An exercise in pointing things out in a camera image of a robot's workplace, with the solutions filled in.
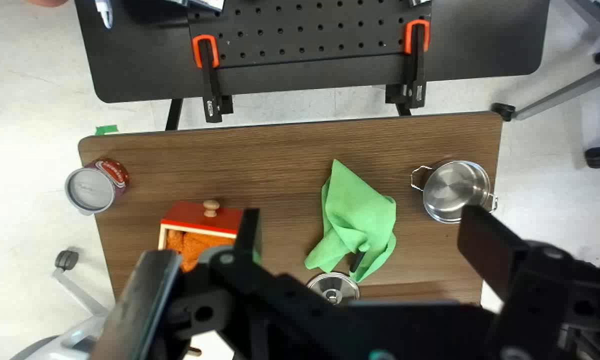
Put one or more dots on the green tape piece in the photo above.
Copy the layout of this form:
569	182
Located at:
107	129

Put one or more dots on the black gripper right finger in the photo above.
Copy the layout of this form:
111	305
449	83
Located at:
493	243

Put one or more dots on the red front wooden drawer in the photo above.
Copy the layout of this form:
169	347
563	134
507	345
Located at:
201	219

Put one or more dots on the stainless steel pot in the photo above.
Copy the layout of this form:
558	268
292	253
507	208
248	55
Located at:
453	191

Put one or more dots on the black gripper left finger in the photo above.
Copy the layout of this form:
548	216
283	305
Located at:
248	233

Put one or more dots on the green microfiber towel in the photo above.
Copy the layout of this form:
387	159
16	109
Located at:
352	206

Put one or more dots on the grey office chair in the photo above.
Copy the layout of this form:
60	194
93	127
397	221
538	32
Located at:
566	87

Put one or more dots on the orange cloth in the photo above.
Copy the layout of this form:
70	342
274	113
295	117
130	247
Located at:
190	247

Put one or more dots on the white office chair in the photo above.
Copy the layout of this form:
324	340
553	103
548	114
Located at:
66	260

